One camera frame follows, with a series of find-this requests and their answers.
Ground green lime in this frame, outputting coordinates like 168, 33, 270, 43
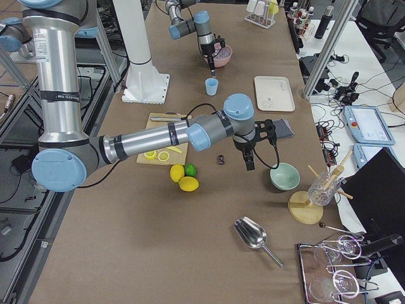
184, 163, 197, 177

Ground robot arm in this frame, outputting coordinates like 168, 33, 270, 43
22, 1, 258, 193
165, 1, 225, 78

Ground black water bottle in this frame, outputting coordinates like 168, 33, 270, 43
314, 6, 334, 39

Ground wooden cup tree stand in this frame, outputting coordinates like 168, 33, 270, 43
288, 150, 353, 224

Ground mint green bowl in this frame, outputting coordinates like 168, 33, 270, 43
270, 163, 301, 191

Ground cream rabbit tray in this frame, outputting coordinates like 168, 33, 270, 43
254, 76, 296, 112

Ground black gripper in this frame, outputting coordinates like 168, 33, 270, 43
201, 42, 216, 78
232, 136, 256, 171

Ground clear glass on stand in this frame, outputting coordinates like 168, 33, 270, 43
308, 172, 342, 206

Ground steel muddler black tip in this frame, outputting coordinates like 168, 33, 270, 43
149, 117, 187, 122

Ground pink plastic cup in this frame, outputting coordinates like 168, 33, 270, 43
254, 1, 266, 16

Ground white wire cup rack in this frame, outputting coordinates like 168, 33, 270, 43
244, 3, 275, 29

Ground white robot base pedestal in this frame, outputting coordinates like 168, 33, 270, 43
114, 1, 170, 105

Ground blue teach pendant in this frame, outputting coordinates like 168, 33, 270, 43
343, 106, 396, 146
352, 143, 382, 168

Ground yellow plastic cup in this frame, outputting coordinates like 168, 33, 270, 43
268, 0, 279, 15

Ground steel ice scoop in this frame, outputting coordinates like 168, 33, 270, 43
234, 216, 284, 268

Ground lemon half slice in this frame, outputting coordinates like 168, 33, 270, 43
158, 151, 170, 162
144, 150, 158, 160

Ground dark cherries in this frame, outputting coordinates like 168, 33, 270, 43
217, 155, 225, 165

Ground light blue plastic cup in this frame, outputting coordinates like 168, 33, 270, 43
205, 77, 219, 96

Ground grey folded cloth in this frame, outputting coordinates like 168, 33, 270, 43
273, 118, 294, 139

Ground wooden cutting board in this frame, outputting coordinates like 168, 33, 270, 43
137, 112, 188, 166

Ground pink bowl of ice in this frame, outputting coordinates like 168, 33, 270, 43
213, 42, 232, 68

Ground whole yellow lemon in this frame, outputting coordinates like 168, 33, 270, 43
178, 176, 199, 192
170, 164, 185, 183

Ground white plastic cup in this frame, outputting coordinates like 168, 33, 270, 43
246, 0, 257, 13

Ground aluminium frame post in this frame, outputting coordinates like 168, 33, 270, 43
302, 0, 358, 99

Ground wire glass rack tray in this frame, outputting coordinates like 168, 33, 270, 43
297, 234, 379, 303

